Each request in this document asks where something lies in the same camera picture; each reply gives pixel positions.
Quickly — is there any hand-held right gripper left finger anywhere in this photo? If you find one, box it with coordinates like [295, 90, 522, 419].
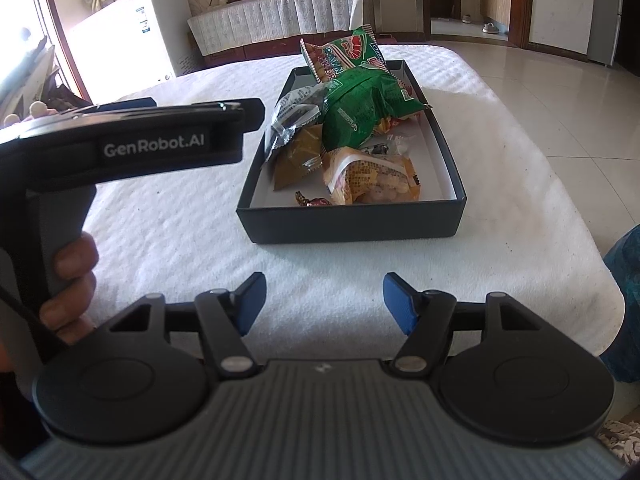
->
[109, 271, 267, 380]

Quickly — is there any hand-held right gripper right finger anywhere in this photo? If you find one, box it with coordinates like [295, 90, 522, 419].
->
[382, 271, 545, 380]

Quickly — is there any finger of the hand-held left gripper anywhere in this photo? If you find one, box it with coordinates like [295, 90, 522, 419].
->
[95, 97, 157, 110]
[192, 99, 267, 133]

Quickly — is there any silver snack packet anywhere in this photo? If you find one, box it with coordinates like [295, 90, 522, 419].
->
[264, 85, 331, 163]

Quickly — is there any olive snack packet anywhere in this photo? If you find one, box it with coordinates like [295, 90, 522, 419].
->
[272, 125, 326, 192]

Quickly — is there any dark grey cardboard box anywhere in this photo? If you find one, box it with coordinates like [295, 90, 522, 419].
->
[236, 59, 468, 245]

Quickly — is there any striped prawn cracker bag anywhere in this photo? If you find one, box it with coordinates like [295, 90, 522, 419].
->
[300, 25, 388, 85]

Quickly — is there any green chip bag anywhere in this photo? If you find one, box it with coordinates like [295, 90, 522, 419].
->
[321, 67, 433, 152]

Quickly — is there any brown candy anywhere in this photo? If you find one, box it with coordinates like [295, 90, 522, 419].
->
[294, 191, 333, 208]

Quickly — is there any yellow bread snack packet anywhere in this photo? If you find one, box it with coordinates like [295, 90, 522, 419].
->
[320, 146, 422, 206]

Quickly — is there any person's left hand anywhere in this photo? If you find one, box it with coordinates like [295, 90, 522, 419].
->
[39, 232, 99, 346]

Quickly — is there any dark wooden TV cabinet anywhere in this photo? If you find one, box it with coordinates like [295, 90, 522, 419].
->
[200, 30, 396, 67]

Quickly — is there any dark patterned sofa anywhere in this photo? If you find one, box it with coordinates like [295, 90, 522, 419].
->
[0, 35, 93, 128]

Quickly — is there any white chest freezer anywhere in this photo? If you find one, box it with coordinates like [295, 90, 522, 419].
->
[60, 0, 193, 86]

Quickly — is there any pink plush hat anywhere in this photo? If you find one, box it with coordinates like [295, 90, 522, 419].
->
[2, 101, 51, 128]

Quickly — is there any sideboard with white cloth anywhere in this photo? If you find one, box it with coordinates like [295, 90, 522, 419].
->
[187, 0, 366, 53]

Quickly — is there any teal patterned clothing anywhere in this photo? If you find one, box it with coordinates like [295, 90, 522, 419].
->
[597, 225, 640, 383]

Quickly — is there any patterned seat cushion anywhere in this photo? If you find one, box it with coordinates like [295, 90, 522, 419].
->
[595, 420, 640, 471]

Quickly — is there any grey refrigerator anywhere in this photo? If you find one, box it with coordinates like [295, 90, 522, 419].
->
[587, 0, 626, 67]

